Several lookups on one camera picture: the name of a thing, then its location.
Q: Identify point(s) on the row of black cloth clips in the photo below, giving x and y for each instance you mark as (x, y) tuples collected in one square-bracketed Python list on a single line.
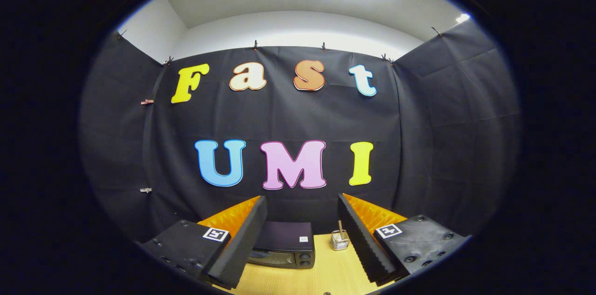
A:
[(255, 45)]

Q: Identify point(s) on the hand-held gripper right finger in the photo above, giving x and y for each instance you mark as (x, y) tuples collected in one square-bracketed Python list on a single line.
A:
[(361, 241)]

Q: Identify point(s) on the small ceiling light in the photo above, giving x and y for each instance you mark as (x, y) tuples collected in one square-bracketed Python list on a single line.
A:
[(463, 18)]

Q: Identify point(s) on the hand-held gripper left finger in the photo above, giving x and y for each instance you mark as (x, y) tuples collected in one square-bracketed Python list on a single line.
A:
[(242, 241)]

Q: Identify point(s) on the black backdrop cloth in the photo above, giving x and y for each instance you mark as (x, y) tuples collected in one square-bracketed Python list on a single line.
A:
[(298, 113)]

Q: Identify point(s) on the black toaster oven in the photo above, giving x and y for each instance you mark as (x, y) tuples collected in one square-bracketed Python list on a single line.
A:
[(284, 235)]

